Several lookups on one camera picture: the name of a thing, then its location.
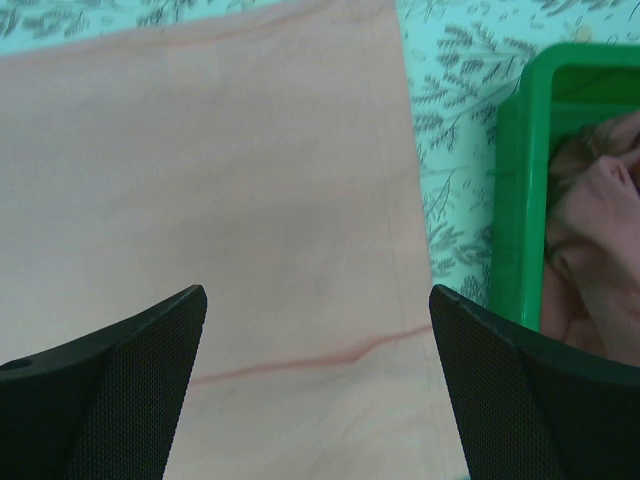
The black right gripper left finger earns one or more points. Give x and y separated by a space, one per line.
106 405

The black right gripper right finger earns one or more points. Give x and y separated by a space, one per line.
529 407

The salmon pink t shirt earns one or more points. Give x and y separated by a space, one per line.
225 175

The dusty rose t shirt in tray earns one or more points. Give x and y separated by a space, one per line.
590 292

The green plastic tray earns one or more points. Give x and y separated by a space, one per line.
565 87

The floral patterned table mat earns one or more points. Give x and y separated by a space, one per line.
450 100

